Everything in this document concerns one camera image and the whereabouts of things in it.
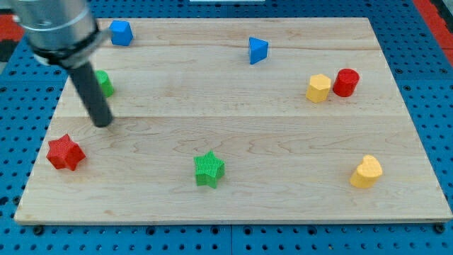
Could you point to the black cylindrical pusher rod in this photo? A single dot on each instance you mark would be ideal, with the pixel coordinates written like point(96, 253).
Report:
point(91, 95)

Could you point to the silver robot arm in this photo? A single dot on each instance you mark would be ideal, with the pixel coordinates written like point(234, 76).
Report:
point(65, 33)

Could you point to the red star block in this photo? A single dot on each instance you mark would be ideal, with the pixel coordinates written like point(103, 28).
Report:
point(64, 153)

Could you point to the green star block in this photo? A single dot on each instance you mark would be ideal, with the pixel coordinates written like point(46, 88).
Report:
point(208, 169)

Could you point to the green cylinder block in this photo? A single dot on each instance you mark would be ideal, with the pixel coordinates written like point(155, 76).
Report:
point(105, 83)

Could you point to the blue cube block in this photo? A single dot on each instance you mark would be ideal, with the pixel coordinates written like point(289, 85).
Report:
point(122, 34)

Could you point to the light wooden board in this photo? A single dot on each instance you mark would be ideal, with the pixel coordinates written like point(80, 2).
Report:
point(185, 87)

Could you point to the blue triangle block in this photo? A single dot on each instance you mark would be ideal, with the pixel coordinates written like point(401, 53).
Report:
point(257, 50)

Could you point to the yellow hexagon block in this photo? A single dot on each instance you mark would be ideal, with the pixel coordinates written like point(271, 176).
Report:
point(318, 88)

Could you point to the red cylinder block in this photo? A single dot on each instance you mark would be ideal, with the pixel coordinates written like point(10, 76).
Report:
point(345, 83)

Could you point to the yellow heart block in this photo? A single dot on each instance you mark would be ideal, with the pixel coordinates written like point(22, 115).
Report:
point(367, 172)

